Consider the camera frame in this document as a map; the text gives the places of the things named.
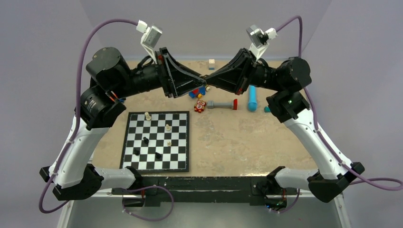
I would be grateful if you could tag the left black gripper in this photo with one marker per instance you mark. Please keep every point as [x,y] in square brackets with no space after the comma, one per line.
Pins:
[173,74]

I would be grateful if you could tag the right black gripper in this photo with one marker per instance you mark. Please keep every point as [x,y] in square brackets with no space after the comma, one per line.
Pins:
[236,76]

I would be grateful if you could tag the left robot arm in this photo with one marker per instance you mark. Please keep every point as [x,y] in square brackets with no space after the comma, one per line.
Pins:
[73,176]

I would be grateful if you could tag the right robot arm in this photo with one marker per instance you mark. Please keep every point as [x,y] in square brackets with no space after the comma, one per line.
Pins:
[334,172]

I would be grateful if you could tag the colourful toy brick car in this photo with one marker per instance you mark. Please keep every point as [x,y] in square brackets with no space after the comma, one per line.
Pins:
[199,92]

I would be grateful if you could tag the white blue small cube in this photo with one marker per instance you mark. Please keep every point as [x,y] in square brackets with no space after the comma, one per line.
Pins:
[211,64]

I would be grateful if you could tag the light blue cylinder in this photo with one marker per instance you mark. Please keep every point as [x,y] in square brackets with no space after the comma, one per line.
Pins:
[252,102]

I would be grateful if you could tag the red owl number block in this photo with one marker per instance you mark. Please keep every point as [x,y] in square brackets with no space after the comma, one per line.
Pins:
[200,106]

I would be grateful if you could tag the grey red toy bolt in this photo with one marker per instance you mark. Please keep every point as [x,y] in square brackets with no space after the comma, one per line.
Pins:
[233,105]

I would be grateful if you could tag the teal curved piece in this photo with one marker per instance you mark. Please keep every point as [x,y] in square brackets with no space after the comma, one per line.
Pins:
[267,109]

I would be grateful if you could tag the white chess piece top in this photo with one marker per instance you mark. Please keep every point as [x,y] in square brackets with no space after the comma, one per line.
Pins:
[147,116]

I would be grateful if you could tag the black white chessboard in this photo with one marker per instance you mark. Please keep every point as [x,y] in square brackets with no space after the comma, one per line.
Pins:
[175,158]

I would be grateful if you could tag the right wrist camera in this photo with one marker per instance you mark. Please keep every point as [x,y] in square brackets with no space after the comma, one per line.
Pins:
[260,40]

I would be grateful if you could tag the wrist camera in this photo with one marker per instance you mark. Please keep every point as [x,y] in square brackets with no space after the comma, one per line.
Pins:
[150,37]
[260,40]

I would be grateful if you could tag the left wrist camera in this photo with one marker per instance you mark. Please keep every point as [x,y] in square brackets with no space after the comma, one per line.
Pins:
[150,37]

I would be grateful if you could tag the black base frame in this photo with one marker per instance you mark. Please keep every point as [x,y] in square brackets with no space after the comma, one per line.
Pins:
[254,190]

